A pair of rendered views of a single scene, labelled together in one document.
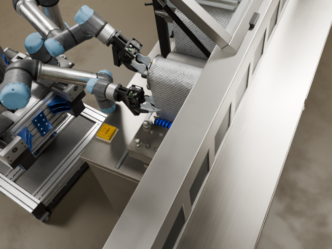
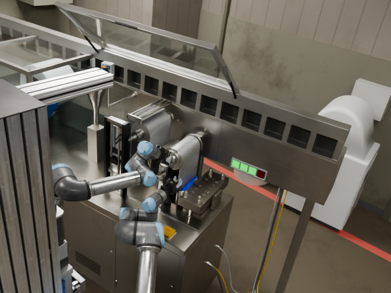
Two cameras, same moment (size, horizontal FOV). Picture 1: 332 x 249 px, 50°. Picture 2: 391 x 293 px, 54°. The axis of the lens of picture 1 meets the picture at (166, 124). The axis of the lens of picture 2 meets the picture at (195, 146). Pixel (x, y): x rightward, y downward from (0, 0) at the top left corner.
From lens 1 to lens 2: 2.33 m
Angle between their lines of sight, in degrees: 70
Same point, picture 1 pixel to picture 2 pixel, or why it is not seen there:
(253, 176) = not seen: hidden behind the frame
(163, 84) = (186, 156)
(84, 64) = not seen: outside the picture
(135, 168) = (202, 222)
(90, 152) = (182, 245)
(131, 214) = (310, 116)
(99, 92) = (159, 200)
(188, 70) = (185, 141)
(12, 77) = (147, 224)
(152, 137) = (193, 195)
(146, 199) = (304, 113)
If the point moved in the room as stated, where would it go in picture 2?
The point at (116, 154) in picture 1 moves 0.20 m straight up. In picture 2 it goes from (188, 230) to (192, 204)
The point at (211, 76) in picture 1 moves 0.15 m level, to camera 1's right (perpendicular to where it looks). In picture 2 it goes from (250, 96) to (245, 86)
